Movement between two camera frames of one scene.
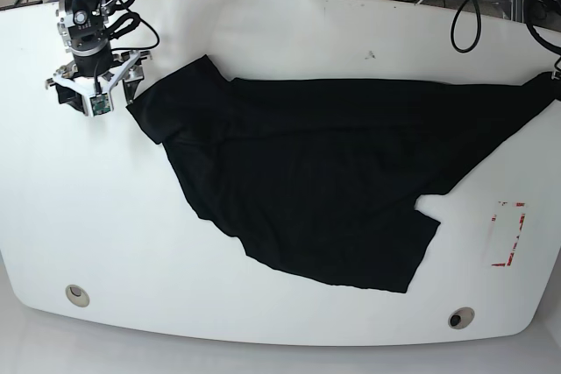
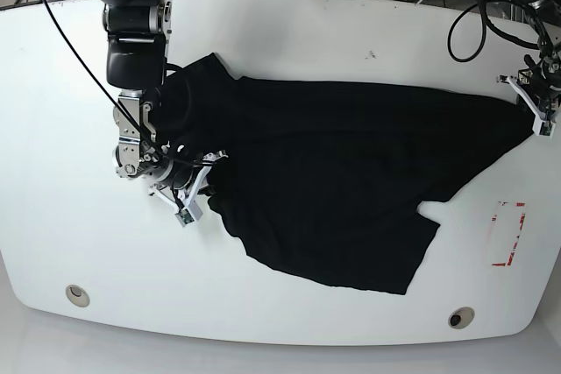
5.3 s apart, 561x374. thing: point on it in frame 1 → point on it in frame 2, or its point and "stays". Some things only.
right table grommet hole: [460, 318] stays
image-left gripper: [97, 72] → [179, 182]
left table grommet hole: [77, 295] stays
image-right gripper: [554, 64] → [539, 85]
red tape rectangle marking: [521, 221] stays
